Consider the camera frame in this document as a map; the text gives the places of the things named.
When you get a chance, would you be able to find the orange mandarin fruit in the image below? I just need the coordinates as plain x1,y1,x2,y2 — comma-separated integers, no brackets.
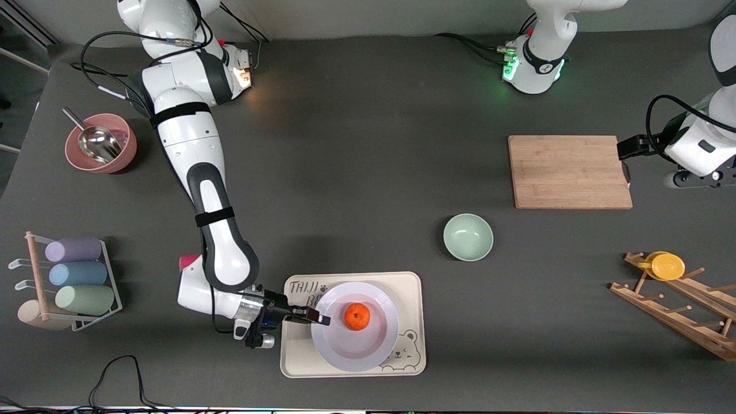
344,303,371,331

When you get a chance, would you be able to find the white round plate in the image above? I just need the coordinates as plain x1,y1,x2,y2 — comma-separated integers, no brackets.
310,282,400,371

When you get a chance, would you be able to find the wooden cutting board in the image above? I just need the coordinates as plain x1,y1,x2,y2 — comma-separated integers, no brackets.
508,135,634,210

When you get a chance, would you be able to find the beige bear print tray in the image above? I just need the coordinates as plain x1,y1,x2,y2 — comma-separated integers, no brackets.
280,271,427,378

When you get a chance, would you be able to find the yellow cup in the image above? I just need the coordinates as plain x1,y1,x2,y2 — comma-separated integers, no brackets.
638,251,686,282

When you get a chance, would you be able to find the light green bowl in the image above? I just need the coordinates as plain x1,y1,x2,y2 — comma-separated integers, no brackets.
443,213,494,262

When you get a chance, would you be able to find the wooden peg drying rack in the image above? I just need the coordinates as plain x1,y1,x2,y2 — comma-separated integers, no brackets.
609,251,736,362

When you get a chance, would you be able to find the green cup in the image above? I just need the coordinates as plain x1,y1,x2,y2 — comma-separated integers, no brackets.
55,285,116,316

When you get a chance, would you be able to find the blue cup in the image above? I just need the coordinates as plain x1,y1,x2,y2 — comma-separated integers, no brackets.
48,262,108,287

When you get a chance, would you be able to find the purple cup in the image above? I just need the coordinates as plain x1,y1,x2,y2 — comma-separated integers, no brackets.
45,237,103,263

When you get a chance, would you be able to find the pink bowl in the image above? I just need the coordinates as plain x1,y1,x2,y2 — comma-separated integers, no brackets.
64,113,138,175

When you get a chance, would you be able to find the wooden rack rod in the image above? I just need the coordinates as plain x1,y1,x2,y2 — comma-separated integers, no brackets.
25,231,51,321

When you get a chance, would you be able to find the metal scoop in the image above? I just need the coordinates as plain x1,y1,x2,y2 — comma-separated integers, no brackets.
62,108,123,164

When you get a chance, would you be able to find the beige cup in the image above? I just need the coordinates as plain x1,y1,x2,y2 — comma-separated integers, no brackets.
17,299,72,332

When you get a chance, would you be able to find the black cable on table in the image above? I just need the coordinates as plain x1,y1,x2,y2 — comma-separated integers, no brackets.
0,355,231,414

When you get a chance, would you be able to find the white wire cup rack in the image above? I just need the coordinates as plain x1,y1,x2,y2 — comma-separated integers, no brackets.
8,239,123,332

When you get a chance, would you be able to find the black left arm base cable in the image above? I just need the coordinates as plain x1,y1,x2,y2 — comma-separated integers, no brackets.
434,14,538,67

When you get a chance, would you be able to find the black arm base cable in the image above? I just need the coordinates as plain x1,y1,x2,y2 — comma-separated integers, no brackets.
216,3,271,72
434,14,538,67

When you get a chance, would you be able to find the black right arm base cable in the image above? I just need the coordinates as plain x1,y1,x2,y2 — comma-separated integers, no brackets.
216,3,271,72

